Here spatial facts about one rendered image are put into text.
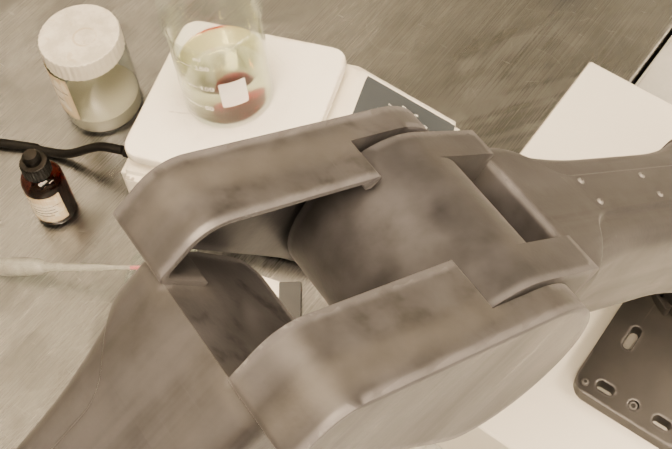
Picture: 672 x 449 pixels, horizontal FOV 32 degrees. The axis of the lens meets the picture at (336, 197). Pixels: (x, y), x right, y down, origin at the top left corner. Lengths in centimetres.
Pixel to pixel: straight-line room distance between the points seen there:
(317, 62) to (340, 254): 44
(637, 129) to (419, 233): 43
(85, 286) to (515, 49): 37
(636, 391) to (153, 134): 34
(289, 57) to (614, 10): 28
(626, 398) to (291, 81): 30
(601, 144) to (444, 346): 46
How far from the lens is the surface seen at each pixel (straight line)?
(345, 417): 29
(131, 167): 78
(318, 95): 77
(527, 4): 94
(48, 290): 83
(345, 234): 36
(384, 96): 80
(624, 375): 68
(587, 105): 78
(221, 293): 34
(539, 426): 67
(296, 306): 78
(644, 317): 70
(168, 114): 78
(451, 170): 37
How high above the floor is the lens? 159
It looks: 57 degrees down
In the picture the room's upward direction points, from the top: 7 degrees counter-clockwise
